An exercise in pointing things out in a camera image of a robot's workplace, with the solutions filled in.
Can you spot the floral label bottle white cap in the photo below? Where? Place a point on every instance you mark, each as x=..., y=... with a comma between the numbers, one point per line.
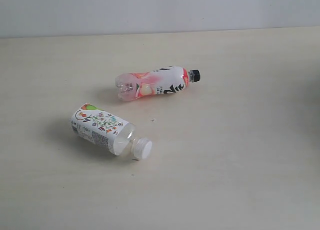
x=109, y=132

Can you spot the pink peach bottle black cap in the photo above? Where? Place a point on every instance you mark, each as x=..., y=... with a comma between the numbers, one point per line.
x=168, y=80

